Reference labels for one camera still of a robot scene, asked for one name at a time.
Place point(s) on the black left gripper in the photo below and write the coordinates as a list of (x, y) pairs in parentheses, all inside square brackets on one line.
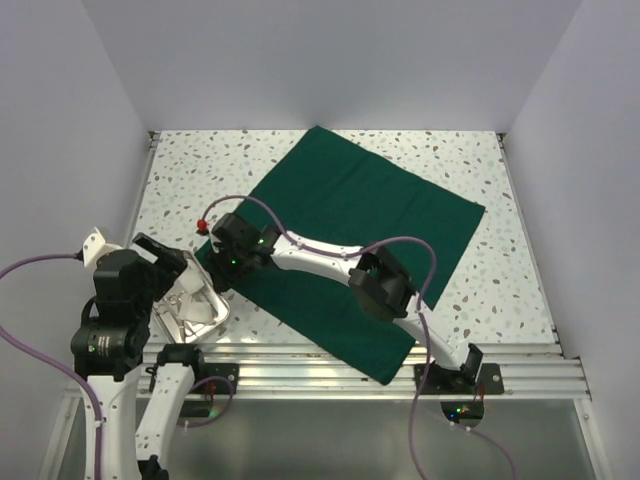
[(169, 265)]

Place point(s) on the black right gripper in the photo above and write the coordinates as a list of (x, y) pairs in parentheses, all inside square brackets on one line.
[(222, 276)]

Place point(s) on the stainless steel tray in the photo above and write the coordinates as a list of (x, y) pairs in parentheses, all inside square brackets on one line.
[(192, 323)]

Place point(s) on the green surgical cloth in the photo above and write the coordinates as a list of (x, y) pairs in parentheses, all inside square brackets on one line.
[(332, 189)]

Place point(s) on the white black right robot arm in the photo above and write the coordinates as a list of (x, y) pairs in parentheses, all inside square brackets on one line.
[(359, 304)]

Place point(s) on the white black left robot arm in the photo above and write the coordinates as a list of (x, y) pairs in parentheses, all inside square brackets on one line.
[(108, 353)]

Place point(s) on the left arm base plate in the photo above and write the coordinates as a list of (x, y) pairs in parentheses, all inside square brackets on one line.
[(216, 378)]

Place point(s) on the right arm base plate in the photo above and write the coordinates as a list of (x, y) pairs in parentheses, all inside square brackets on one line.
[(444, 382)]

